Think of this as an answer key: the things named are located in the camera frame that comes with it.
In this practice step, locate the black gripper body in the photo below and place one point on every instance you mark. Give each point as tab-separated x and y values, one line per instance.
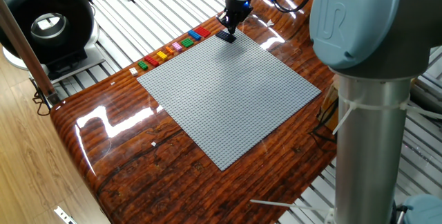
237	9

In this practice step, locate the white Lego brick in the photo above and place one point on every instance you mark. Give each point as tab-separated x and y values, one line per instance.
133	71

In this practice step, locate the long red Lego plate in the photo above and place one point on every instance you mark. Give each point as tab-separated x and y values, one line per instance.
151	61

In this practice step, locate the green square Lego plate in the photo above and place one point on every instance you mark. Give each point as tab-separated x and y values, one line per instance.
187	42

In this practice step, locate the wide red Lego plate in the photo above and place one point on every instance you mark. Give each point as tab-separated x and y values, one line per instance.
202	32

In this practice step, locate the slanted metal frame beam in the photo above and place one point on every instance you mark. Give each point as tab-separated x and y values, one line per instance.
24	51

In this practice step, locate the yellow Lego brick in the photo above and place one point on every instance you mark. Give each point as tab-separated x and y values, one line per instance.
162	55

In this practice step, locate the small green Lego brick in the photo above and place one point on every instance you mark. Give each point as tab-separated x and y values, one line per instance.
143	65

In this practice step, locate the taped cardboard box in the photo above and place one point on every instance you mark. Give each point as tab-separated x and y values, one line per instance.
329	99

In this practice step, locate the pink Lego brick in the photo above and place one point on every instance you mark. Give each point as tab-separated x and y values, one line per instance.
177	46

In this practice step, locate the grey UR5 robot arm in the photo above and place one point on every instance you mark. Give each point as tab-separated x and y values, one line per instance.
369	148

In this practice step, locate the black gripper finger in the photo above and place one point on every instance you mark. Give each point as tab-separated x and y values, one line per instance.
234	26
223	18

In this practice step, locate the blue Lego plate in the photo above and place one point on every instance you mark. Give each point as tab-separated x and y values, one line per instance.
194	35

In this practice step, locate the crumpled white paper scrap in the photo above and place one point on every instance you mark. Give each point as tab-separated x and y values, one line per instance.
270	23

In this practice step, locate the black Lego plate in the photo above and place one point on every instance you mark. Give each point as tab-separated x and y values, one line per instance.
225	36

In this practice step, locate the grey Lego baseplate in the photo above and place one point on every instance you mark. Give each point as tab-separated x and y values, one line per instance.
228	96

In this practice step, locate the white metal bracket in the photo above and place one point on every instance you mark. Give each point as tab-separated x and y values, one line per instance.
64	214

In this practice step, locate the thin orange Lego brick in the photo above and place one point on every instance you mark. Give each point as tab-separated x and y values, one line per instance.
169	50

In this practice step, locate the looped white zip tie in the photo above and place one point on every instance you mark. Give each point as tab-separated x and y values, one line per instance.
373	107

